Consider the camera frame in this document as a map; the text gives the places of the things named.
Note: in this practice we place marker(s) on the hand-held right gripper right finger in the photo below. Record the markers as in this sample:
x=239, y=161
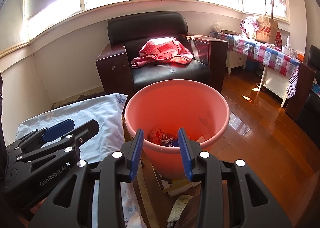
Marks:
x=183, y=153

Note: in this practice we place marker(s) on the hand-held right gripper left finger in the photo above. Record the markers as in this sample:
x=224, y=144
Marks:
x=136, y=153

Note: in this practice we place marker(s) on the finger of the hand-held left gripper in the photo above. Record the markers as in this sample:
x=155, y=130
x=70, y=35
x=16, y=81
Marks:
x=82, y=134
x=57, y=130

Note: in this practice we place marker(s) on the blue tissue packet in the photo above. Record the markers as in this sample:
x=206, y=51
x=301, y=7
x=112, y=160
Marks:
x=172, y=143

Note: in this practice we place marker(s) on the white orange paper cup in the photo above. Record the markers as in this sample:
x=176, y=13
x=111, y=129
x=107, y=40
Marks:
x=155, y=136

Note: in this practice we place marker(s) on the pink plastic bucket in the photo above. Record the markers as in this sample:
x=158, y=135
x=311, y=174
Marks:
x=175, y=98

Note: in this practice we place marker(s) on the light blue floral cloth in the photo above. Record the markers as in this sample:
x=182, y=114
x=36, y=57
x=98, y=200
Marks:
x=87, y=110

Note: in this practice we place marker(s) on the printed cardboard box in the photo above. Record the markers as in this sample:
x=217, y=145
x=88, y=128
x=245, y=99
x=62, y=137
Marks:
x=172, y=186

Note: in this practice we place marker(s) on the brown fleece slipper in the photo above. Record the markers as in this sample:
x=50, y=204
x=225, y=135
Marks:
x=180, y=205

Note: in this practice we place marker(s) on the red dotted blanket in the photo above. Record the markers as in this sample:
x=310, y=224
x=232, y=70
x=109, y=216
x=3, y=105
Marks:
x=162, y=50

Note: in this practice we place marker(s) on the black leather armchair wooden arms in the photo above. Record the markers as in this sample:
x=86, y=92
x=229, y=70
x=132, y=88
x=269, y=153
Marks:
x=150, y=22

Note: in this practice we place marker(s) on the clear plastic bag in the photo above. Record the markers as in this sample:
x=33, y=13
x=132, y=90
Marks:
x=217, y=26

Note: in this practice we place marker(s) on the table with checkered cloth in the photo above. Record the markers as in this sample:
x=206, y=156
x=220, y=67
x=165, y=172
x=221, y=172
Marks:
x=272, y=55

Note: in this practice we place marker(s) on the patterned cloth bundle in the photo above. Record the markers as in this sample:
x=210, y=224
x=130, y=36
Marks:
x=248, y=26

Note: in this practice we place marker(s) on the white container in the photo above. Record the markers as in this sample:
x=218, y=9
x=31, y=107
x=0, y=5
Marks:
x=286, y=47

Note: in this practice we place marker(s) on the brown paper bag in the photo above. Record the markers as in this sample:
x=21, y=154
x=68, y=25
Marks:
x=266, y=30

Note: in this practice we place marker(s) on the small red box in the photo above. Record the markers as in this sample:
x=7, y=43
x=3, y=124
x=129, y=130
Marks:
x=278, y=39

